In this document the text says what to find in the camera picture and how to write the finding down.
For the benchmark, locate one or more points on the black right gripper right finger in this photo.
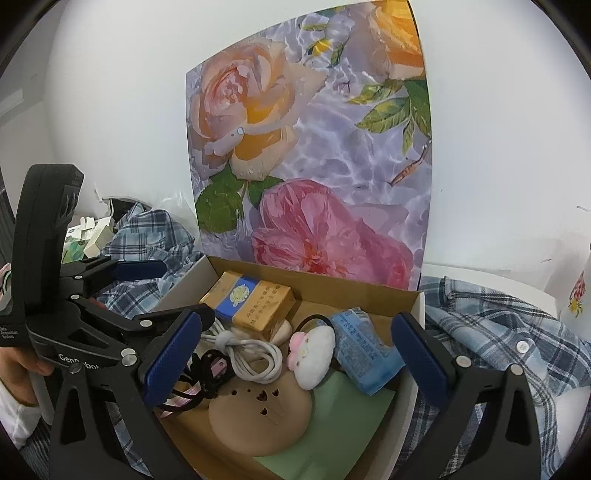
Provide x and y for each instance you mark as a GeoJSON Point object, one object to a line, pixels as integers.
{"type": "Point", "coordinates": [506, 444]}

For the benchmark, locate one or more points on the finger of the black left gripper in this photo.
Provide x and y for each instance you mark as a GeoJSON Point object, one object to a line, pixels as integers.
{"type": "Point", "coordinates": [129, 269]}
{"type": "Point", "coordinates": [138, 329]}

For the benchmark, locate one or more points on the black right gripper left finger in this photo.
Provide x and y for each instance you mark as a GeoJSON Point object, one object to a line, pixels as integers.
{"type": "Point", "coordinates": [105, 426]}

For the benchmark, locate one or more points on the gold cigarette box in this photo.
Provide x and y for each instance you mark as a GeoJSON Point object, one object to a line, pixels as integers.
{"type": "Point", "coordinates": [257, 306]}

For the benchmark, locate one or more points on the round beige cushion pad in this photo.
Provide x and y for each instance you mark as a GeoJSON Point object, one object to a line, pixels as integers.
{"type": "Point", "coordinates": [260, 420]}

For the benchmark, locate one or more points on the blue tissue packet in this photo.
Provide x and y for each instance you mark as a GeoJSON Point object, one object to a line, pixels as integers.
{"type": "Point", "coordinates": [366, 359]}

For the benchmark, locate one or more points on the white plush toy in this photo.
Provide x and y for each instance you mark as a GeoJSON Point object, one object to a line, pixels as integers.
{"type": "Point", "coordinates": [311, 355]}

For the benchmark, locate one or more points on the left hand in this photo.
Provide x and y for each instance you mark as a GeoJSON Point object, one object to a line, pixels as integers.
{"type": "Point", "coordinates": [15, 369]}

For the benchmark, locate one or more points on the cream small carton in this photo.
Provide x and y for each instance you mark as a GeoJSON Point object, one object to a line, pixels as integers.
{"type": "Point", "coordinates": [96, 232]}

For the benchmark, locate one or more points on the striped grey towel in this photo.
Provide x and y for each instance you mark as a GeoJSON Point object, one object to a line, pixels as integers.
{"type": "Point", "coordinates": [36, 450]}

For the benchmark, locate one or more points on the white sleeve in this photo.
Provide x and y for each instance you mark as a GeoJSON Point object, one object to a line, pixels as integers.
{"type": "Point", "coordinates": [19, 421]}

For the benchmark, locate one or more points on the blue plaid cloth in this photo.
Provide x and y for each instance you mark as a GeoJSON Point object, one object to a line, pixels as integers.
{"type": "Point", "coordinates": [493, 329]}

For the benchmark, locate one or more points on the white cardboard box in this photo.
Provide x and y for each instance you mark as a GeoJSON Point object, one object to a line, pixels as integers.
{"type": "Point", "coordinates": [317, 298]}

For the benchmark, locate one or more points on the white enamel mug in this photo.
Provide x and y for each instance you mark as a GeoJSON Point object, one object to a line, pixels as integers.
{"type": "Point", "coordinates": [571, 290]}

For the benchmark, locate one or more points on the floral picture board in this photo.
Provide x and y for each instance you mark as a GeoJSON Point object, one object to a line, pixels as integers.
{"type": "Point", "coordinates": [310, 146]}

